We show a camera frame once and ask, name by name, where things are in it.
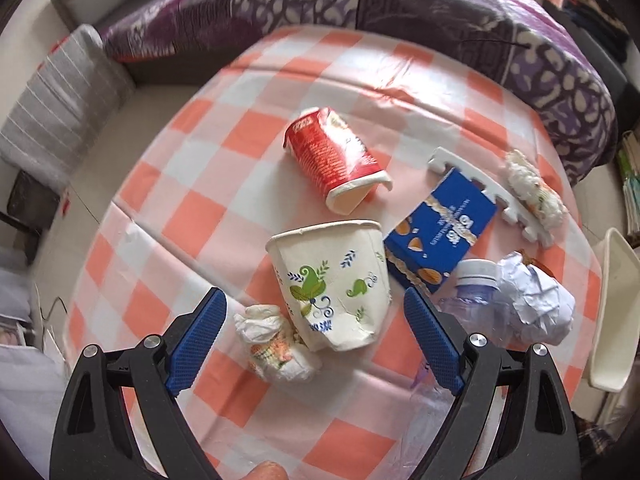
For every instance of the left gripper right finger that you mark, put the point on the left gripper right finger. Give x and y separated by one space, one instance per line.
536 437

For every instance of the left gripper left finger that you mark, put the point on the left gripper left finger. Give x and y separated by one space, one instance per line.
93 436

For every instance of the clear plastic bottle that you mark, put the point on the clear plastic bottle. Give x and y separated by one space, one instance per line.
472 311

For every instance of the tissue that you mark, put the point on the tissue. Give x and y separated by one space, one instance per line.
532 190
275 353

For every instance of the white floral paper cup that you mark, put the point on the white floral paper cup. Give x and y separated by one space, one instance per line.
334 281

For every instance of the white plastic trash bin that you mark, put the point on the white plastic trash bin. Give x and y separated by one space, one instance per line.
616 338

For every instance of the operator fingertip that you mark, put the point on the operator fingertip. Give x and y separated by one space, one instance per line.
267 471

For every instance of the crumpled white paper ball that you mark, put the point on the crumpled white paper ball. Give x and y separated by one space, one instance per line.
540 308

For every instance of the blue snack box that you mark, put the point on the blue snack box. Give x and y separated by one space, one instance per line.
424 249

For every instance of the white foam puzzle strip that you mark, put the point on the white foam puzzle strip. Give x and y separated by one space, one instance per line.
511 209

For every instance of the orange white checkered tablecloth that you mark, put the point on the orange white checkered tablecloth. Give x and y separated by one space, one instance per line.
216 183

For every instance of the red crushed paper cup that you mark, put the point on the red crushed paper cup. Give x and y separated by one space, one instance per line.
334 158

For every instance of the pile of folded clothes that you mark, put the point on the pile of folded clothes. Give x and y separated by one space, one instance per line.
602 21

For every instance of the purple patterned bed quilt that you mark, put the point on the purple patterned bed quilt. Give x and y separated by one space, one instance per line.
515 43

